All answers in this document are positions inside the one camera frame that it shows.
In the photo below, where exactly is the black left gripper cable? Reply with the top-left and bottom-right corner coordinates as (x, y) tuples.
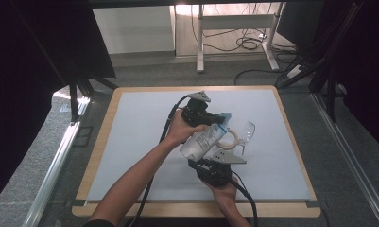
(126, 94), (192, 227)

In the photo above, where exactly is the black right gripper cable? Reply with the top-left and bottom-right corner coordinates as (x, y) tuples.
(229, 169), (259, 227)

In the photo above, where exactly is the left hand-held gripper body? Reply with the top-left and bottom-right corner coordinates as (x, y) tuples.
(181, 90), (215, 128)

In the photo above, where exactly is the clear glass cup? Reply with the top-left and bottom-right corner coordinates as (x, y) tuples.
(215, 120), (257, 157)

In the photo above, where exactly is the clear plastic water bottle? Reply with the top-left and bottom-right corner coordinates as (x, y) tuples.
(179, 112), (233, 162)

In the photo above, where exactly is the white desk frame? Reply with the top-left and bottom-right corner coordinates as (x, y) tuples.
(196, 2), (286, 74)

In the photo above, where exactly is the white power strip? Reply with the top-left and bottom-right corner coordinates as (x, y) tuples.
(285, 63), (303, 79)

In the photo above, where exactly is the aluminium floor rail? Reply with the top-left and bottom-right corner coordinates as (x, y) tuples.
(21, 95), (91, 227)
(311, 92), (379, 227)

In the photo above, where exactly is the wooden table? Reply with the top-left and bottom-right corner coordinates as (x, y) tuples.
(71, 84), (321, 219)

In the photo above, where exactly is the tangle of black floor cables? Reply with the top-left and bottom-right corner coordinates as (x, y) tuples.
(190, 3), (300, 56)

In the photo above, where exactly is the black metal stand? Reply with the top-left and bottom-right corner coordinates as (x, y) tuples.
(274, 0), (366, 125)
(68, 75), (119, 123)

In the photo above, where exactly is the white cabinet panel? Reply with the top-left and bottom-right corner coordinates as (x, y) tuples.
(92, 5), (176, 55)

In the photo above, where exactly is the person's black sleeve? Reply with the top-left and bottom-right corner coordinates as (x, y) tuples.
(82, 218), (116, 227)

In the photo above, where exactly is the black curtain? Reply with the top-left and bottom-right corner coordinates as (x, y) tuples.
(0, 0), (116, 211)
(333, 0), (379, 154)

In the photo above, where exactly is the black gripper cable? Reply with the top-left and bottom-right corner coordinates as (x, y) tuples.
(229, 169), (259, 227)
(126, 94), (192, 227)

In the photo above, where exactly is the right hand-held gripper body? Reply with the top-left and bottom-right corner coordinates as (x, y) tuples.
(196, 149), (248, 188)

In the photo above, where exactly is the white table mat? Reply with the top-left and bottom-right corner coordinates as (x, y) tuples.
(86, 88), (314, 203)

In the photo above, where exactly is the person's right hand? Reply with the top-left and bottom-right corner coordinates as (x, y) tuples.
(205, 179), (239, 206)

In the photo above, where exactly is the person's left hand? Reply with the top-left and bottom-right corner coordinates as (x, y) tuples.
(164, 109), (208, 148)

